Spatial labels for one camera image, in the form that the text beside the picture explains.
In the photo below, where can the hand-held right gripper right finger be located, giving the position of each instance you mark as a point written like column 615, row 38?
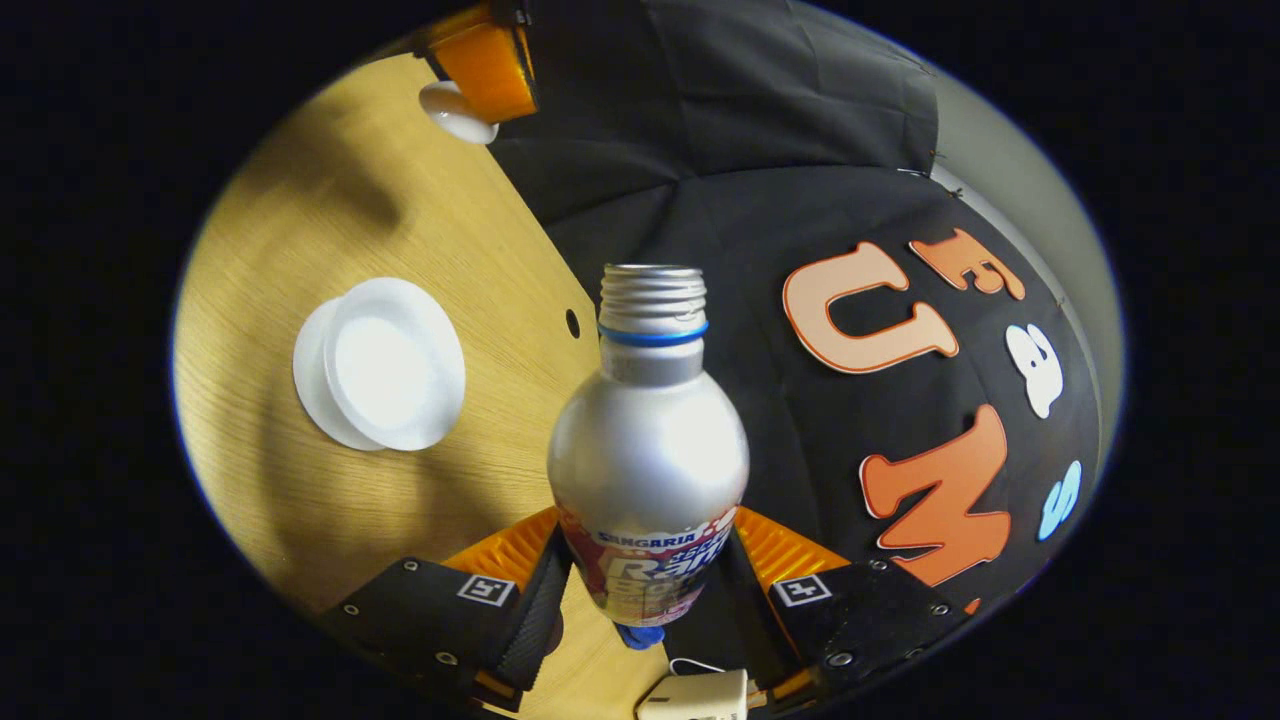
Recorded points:
column 760, row 620

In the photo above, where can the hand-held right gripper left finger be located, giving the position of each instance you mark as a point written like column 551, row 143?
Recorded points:
column 540, row 620

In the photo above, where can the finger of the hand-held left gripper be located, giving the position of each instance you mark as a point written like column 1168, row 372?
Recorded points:
column 490, row 75

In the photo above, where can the brown round coaster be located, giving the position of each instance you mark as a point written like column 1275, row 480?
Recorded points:
column 555, row 632

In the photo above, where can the white teacup lid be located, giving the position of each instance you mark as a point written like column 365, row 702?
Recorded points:
column 455, row 118

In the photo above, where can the silver water bottle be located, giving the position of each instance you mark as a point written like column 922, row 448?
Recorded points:
column 650, row 450

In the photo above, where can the white teacup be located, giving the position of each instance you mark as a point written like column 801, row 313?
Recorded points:
column 395, row 365

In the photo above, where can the blue cloth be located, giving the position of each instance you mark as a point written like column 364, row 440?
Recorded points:
column 640, row 635

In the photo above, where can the white toaster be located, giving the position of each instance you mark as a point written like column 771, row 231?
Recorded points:
column 695, row 698

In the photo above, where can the white saucer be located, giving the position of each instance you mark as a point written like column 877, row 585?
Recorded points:
column 310, row 385

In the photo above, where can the black backdrop cloth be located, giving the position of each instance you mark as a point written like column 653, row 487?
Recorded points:
column 800, row 200

